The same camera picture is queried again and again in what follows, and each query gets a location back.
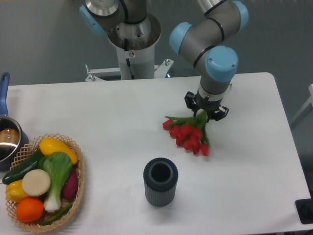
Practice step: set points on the grey robot arm, blue caps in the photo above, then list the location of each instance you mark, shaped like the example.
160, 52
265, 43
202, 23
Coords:
201, 45

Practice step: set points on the dark green cucumber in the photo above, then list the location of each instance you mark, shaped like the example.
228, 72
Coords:
17, 173

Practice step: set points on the woven wicker basket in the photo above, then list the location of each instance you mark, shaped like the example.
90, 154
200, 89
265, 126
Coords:
26, 152

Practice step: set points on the beige round disc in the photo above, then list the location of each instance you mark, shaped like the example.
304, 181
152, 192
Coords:
36, 182

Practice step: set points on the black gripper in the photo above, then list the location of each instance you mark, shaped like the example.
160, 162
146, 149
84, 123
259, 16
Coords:
208, 102

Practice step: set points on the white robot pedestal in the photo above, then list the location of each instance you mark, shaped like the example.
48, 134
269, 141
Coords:
135, 49

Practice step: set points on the dark grey ribbed vase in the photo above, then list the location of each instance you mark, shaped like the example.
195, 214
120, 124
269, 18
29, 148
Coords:
160, 177

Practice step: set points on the blue handled saucepan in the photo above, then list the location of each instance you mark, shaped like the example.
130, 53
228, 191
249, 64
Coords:
12, 137

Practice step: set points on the red tulip bouquet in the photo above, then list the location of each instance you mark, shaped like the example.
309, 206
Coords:
189, 133

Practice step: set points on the yellow bell pepper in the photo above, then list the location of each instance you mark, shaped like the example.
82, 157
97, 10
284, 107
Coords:
15, 192

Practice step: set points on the orange fruit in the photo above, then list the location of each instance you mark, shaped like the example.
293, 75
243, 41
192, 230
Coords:
29, 210

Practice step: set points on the green bok choy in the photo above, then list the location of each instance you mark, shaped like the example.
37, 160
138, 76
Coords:
58, 166

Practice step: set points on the green chili pepper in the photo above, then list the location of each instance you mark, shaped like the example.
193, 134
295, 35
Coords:
57, 216

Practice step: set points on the white frame at right edge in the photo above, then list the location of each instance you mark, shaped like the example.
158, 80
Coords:
303, 111

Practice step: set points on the purple sweet potato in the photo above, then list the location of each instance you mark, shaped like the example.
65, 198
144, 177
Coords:
70, 188

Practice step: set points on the black device at table edge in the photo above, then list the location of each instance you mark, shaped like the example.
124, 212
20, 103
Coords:
305, 210

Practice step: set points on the yellow squash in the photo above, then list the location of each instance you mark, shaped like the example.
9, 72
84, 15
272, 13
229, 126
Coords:
51, 145

